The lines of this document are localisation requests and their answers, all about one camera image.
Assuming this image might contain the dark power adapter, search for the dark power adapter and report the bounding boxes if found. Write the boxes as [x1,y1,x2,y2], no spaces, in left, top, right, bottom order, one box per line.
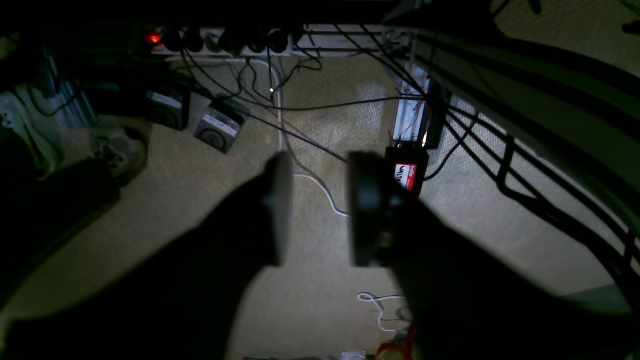
[145,89,187,132]

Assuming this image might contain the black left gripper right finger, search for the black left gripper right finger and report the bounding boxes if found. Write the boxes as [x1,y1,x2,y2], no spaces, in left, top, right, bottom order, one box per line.
[347,152,639,360]

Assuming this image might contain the white cable on floor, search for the white cable on floor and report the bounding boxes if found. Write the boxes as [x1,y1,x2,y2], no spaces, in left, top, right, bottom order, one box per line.
[292,172,351,217]

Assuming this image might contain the white power strip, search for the white power strip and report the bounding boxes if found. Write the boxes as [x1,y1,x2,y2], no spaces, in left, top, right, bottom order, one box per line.
[145,25,406,58]

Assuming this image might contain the grey power adapter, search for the grey power adapter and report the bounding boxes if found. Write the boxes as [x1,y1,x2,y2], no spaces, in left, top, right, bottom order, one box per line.
[194,106,245,154]

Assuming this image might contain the black box with red label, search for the black box with red label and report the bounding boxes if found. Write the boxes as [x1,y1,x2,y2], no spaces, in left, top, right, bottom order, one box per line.
[384,141,429,198]

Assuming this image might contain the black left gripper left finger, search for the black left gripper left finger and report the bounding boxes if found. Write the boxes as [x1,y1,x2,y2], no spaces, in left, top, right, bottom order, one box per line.
[1,152,293,360]

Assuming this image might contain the grey sneaker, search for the grey sneaker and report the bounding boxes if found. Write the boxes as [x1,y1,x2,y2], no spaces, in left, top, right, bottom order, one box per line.
[89,126,149,187]

